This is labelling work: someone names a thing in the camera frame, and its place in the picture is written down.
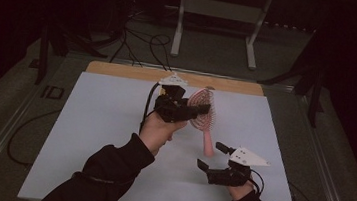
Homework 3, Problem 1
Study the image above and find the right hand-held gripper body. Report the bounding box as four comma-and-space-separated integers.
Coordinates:
205, 143, 273, 191

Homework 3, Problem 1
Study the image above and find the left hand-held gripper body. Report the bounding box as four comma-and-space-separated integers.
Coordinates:
152, 70, 203, 128

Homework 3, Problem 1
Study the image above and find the pink hairbrush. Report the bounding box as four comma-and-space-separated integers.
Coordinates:
181, 85, 222, 158

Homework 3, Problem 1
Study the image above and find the person's left hand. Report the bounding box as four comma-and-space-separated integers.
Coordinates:
136, 110, 189, 159

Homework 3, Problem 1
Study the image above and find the person's right hand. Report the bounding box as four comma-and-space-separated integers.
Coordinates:
225, 178, 257, 201

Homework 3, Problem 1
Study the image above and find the white table mat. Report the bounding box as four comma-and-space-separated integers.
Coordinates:
16, 65, 312, 201

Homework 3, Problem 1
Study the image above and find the black tripod stand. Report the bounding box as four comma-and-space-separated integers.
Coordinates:
26, 14, 112, 93
253, 22, 335, 130

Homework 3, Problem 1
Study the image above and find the white metal stand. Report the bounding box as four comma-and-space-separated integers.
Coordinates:
169, 0, 274, 72

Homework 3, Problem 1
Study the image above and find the dark equipment rack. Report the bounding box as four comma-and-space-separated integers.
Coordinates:
82, 0, 135, 43

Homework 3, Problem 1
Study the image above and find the left hand-held gripper cable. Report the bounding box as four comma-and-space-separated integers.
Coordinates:
138, 80, 162, 136

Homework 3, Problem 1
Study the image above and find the hand-held gripper cable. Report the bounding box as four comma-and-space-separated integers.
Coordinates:
138, 80, 162, 136
246, 176, 266, 196

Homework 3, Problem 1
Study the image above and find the right hand-held gripper cable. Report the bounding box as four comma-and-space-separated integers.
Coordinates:
246, 176, 266, 196

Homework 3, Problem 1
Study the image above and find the black floor cable bundle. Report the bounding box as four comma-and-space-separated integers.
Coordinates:
109, 6, 179, 73

